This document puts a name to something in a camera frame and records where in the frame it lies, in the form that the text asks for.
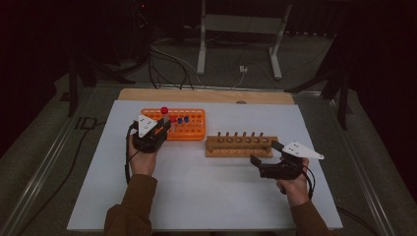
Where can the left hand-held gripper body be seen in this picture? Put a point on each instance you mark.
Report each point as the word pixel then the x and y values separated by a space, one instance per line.
pixel 146 126

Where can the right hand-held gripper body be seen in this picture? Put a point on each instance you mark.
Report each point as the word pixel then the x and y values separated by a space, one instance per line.
pixel 295 150

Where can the red-capped plastic test tube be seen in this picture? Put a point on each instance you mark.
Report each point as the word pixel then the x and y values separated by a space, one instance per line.
pixel 172 119
pixel 164 110

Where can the blue-capped plastic test tube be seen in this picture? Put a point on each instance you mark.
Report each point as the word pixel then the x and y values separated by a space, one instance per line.
pixel 186 119
pixel 179 120

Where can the wooden test tube rack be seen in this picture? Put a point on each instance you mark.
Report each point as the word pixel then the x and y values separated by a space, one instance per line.
pixel 239 152

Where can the orange plastic test tube rack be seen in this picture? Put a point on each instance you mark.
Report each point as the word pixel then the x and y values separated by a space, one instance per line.
pixel 193 131

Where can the person's left hand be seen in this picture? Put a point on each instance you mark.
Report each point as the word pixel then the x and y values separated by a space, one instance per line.
pixel 142 164

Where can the person's right hand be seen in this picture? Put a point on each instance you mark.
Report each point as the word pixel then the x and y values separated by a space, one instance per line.
pixel 295 190

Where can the black metal stand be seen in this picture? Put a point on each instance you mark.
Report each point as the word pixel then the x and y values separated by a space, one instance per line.
pixel 342 98
pixel 72 88

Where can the white metal-framed desk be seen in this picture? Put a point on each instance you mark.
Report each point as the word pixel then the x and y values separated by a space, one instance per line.
pixel 242 24

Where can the metal floor rail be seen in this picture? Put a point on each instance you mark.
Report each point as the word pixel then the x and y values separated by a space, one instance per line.
pixel 42 167
pixel 359 164

